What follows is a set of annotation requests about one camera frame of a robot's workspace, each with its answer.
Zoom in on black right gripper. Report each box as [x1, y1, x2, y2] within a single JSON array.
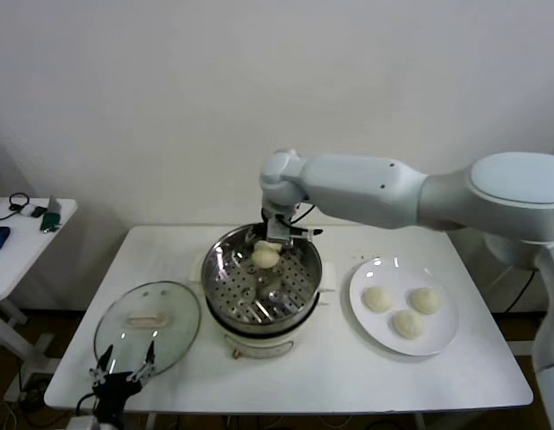
[[245, 205, 305, 253]]

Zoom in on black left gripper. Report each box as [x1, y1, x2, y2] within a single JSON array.
[[89, 340, 156, 430]]

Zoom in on white steamed baozi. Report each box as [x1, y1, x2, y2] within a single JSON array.
[[363, 286, 394, 313], [408, 287, 444, 315], [251, 240, 281, 271], [389, 309, 427, 340]]

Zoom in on round glass pot lid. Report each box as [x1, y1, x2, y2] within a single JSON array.
[[93, 280, 203, 377]]

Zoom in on stainless steel steamer basket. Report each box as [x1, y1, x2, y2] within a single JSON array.
[[189, 222, 336, 332]]

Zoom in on white electric cooker pot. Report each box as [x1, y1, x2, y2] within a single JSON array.
[[204, 288, 336, 361]]

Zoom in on white side table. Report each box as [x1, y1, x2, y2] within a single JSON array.
[[0, 198, 79, 373]]

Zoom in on white round plate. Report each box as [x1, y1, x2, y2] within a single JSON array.
[[348, 257, 461, 357]]

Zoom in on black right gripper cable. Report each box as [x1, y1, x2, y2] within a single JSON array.
[[294, 202, 318, 225]]

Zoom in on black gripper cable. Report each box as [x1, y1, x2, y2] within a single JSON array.
[[69, 391, 101, 430], [294, 202, 318, 225]]

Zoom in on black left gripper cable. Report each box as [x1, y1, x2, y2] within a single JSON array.
[[69, 391, 101, 430]]

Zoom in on green handled tool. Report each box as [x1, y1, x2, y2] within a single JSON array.
[[39, 195, 64, 236]]

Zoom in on black headphones with cable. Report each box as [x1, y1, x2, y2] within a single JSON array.
[[0, 193, 30, 223]]

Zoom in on black adapter with cable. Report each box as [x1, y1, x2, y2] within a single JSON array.
[[505, 271, 537, 314]]

